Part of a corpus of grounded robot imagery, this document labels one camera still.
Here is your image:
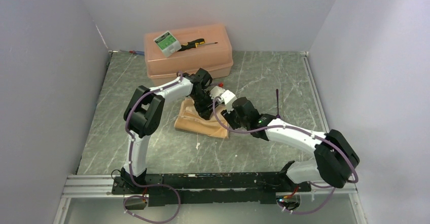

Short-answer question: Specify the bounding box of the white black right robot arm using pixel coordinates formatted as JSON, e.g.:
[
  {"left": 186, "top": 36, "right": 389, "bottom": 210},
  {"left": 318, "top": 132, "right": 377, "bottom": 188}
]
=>
[{"left": 213, "top": 96, "right": 360, "bottom": 191}]

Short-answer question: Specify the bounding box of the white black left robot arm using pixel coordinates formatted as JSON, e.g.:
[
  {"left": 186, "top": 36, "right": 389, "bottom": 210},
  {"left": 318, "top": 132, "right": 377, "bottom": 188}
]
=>
[{"left": 121, "top": 68, "right": 212, "bottom": 194}]

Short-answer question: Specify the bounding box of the red blue pen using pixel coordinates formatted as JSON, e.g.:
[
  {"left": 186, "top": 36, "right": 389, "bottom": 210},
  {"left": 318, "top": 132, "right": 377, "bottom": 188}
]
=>
[{"left": 120, "top": 50, "right": 145, "bottom": 56}]

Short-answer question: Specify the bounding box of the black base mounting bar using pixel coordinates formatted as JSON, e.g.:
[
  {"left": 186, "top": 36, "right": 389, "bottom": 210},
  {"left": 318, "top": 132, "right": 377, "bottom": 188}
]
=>
[{"left": 112, "top": 172, "right": 311, "bottom": 207}]

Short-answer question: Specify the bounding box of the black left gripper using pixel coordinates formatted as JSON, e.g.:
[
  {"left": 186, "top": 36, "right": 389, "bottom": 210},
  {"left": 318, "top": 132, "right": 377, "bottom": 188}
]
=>
[{"left": 191, "top": 91, "right": 219, "bottom": 121}]

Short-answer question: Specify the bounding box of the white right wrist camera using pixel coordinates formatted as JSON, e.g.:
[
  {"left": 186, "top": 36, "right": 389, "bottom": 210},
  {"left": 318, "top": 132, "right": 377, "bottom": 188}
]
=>
[{"left": 220, "top": 90, "right": 237, "bottom": 113}]

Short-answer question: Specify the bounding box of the green white small box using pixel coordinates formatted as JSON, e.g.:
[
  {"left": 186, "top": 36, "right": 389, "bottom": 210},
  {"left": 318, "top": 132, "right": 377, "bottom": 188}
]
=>
[{"left": 153, "top": 31, "right": 182, "bottom": 57}]

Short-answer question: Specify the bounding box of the aluminium frame rail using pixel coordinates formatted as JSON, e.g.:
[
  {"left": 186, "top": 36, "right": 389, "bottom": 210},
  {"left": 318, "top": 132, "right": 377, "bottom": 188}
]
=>
[{"left": 55, "top": 68, "right": 360, "bottom": 223}]

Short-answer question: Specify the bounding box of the peach satin napkin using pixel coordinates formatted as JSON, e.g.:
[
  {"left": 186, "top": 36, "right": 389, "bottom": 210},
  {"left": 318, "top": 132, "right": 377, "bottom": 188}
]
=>
[{"left": 174, "top": 98, "right": 229, "bottom": 139}]

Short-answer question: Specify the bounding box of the peach plastic storage box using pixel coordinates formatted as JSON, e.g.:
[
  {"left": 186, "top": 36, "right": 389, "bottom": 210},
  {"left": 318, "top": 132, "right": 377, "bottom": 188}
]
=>
[{"left": 144, "top": 24, "right": 233, "bottom": 86}]

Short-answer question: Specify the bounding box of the yellow black screwdriver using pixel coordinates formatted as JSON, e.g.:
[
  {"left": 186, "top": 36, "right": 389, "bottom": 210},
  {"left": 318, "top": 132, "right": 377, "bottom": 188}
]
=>
[{"left": 178, "top": 38, "right": 218, "bottom": 52}]

